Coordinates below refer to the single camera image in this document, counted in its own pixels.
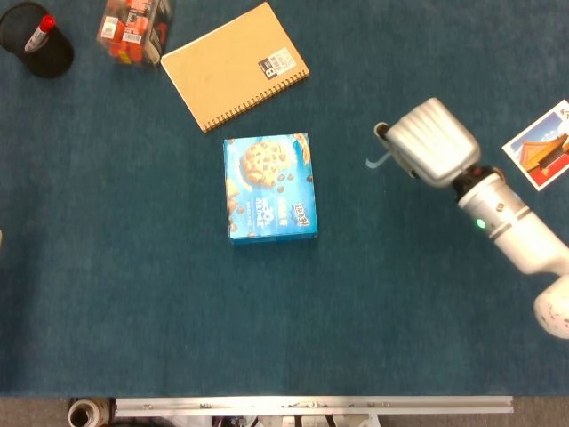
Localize tape roll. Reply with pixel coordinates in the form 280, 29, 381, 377
67, 398, 112, 427

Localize black mesh pen holder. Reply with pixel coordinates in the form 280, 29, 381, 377
0, 1, 76, 79

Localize aluminium profile rail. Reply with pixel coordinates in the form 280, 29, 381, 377
113, 395, 515, 418

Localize kraft spiral notebook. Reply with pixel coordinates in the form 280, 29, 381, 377
159, 1, 311, 134

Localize palace picture postcard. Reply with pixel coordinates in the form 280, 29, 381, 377
501, 99, 569, 192

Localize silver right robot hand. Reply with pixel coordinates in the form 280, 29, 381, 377
373, 97, 482, 190

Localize blue felt table cloth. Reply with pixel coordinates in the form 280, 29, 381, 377
0, 0, 569, 399

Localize red cap marker pen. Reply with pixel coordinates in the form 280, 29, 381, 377
24, 14, 57, 53

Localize clear box of red clips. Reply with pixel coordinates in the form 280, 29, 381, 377
96, 0, 174, 70

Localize blue cookie box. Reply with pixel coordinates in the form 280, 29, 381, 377
222, 132, 319, 247

